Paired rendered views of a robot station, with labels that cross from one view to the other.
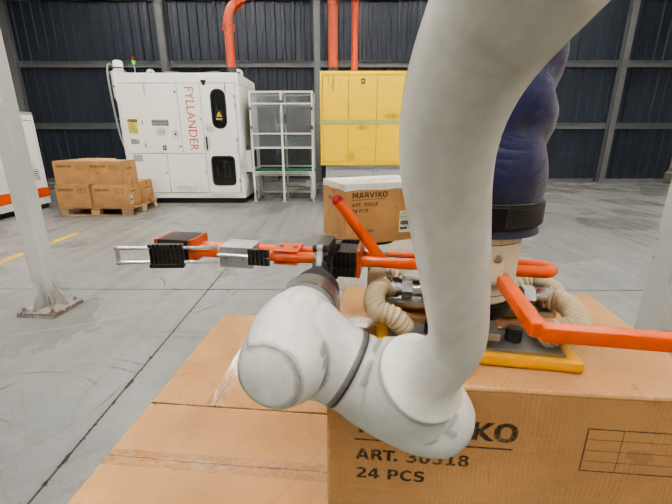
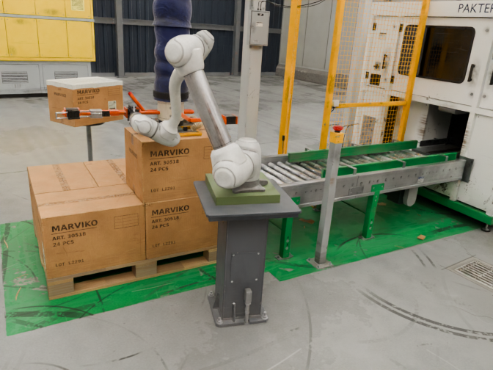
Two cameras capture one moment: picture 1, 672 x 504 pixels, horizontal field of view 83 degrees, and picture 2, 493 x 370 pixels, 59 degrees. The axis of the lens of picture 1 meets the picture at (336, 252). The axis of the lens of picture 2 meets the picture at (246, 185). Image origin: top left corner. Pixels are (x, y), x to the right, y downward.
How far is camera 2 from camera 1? 213 cm
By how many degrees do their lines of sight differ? 34
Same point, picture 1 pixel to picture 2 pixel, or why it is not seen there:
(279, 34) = not seen: outside the picture
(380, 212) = (95, 103)
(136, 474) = (58, 205)
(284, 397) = (147, 130)
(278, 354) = (146, 121)
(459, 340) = (177, 114)
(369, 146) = (31, 41)
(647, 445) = not seen: hidden behind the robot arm
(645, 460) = not seen: hidden behind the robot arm
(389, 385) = (165, 127)
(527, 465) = (192, 159)
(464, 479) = (177, 167)
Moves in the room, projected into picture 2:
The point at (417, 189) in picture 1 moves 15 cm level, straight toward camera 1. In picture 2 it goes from (172, 90) to (179, 95)
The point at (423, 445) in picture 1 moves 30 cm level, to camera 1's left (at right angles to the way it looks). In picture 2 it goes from (172, 140) to (120, 145)
